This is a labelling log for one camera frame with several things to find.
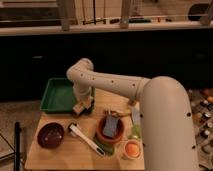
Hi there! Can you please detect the yellow banana toy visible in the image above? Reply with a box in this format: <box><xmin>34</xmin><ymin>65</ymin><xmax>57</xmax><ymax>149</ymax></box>
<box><xmin>104</xmin><ymin>109</ymin><xmax>131</xmax><ymax>118</ymax></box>

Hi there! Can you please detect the cup with orange content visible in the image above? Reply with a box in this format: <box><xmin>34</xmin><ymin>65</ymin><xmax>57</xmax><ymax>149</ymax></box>
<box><xmin>123</xmin><ymin>139</ymin><xmax>141</xmax><ymax>160</ymax></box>

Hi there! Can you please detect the green cucumber toy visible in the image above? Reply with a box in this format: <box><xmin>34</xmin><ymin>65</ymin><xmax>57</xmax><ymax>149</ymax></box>
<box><xmin>93</xmin><ymin>136</ymin><xmax>114</xmax><ymax>155</ymax></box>

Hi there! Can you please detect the brown brush toy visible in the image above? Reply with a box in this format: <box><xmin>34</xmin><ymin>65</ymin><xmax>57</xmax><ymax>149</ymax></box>
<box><xmin>128</xmin><ymin>100</ymin><xmax>137</xmax><ymax>107</ymax></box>

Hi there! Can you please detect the green plastic tray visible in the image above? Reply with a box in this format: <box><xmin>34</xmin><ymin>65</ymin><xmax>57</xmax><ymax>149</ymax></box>
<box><xmin>40</xmin><ymin>78</ymin><xmax>77</xmax><ymax>114</ymax></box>

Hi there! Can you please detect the green cup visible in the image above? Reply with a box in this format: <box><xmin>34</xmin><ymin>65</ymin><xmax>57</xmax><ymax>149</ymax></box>
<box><xmin>131</xmin><ymin>125</ymin><xmax>141</xmax><ymax>139</ymax></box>

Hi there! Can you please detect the light blue cloth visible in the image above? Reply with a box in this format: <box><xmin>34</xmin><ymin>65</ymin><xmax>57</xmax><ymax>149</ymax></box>
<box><xmin>131</xmin><ymin>107</ymin><xmax>140</xmax><ymax>125</ymax></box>

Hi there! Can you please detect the white handled kitchen tool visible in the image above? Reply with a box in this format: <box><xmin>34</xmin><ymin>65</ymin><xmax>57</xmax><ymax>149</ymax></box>
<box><xmin>68</xmin><ymin>123</ymin><xmax>105</xmax><ymax>156</ymax></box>

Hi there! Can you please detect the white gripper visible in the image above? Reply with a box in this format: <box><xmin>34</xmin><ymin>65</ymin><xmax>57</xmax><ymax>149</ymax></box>
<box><xmin>73</xmin><ymin>85</ymin><xmax>94</xmax><ymax>114</ymax></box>

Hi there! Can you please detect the blue sponge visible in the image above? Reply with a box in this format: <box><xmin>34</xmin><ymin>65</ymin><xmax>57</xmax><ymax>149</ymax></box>
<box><xmin>103</xmin><ymin>116</ymin><xmax>118</xmax><ymax>138</ymax></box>

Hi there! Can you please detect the purple bowl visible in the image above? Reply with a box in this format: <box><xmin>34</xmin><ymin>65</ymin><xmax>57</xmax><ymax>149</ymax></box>
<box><xmin>37</xmin><ymin>122</ymin><xmax>64</xmax><ymax>149</ymax></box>

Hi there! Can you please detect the black pole stand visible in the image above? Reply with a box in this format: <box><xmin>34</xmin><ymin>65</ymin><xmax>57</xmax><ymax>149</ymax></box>
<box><xmin>14</xmin><ymin>122</ymin><xmax>20</xmax><ymax>171</ymax></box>

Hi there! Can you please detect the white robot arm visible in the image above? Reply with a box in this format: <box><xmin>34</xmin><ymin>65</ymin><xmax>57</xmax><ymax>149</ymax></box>
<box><xmin>66</xmin><ymin>58</ymin><xmax>199</xmax><ymax>171</ymax></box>

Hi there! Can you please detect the orange bowl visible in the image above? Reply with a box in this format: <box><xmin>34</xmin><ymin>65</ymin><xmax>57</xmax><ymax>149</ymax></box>
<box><xmin>96</xmin><ymin>115</ymin><xmax>124</xmax><ymax>144</ymax></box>

